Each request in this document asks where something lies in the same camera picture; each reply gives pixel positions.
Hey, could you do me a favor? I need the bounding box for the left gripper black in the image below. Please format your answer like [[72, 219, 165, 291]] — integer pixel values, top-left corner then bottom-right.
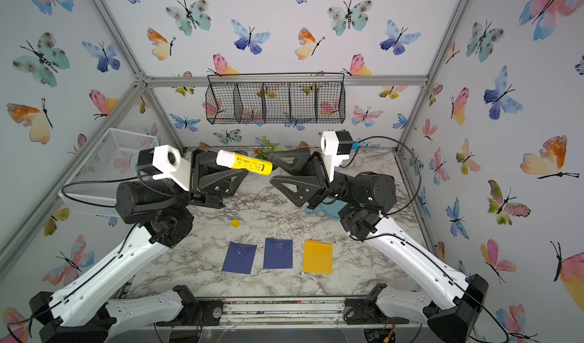
[[164, 155, 234, 215]]

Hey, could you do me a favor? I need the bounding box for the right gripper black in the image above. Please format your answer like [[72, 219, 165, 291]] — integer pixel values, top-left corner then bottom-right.
[[280, 156, 367, 222]]

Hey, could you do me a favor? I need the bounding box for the yellow glue stick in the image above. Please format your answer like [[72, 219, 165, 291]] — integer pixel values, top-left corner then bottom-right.
[[216, 150, 273, 176]]

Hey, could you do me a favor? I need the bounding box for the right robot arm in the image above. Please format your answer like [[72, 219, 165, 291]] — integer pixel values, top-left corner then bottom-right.
[[268, 131, 489, 342]]

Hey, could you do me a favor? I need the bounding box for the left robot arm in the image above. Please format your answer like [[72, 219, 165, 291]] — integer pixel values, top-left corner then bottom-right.
[[29, 145, 248, 342]]

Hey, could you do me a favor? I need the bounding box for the left navy envelope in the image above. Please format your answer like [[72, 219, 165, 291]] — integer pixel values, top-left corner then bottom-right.
[[221, 242, 257, 275]]

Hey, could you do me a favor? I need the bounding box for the potted flower plant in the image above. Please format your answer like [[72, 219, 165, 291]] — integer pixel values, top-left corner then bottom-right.
[[253, 136, 287, 160]]

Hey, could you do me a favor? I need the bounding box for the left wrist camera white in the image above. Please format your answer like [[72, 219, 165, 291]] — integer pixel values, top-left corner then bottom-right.
[[136, 145, 192, 191]]

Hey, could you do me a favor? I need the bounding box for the black wire wall basket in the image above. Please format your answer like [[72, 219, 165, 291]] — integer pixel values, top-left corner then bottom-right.
[[203, 72, 346, 127]]

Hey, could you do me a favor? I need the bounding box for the white mesh wall basket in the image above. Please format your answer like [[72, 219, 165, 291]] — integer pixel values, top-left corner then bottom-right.
[[59, 128, 160, 218]]

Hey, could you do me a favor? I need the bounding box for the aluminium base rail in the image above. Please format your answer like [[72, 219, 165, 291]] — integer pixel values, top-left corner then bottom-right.
[[106, 289, 430, 333]]

